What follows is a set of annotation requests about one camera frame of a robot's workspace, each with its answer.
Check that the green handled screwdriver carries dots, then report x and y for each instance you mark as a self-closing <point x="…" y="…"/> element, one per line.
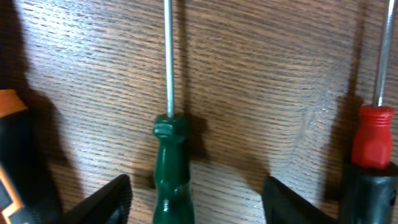
<point x="172" y="170"/>

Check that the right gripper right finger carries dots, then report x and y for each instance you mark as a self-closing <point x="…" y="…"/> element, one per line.
<point x="283" y="206"/>

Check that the black red screwdriver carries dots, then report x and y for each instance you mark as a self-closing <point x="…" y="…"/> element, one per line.
<point x="370" y="178"/>

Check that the orange black pliers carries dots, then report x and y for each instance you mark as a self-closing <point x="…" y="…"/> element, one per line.
<point x="28" y="194"/>

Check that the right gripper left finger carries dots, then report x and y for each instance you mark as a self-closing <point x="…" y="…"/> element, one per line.
<point x="109" y="205"/>

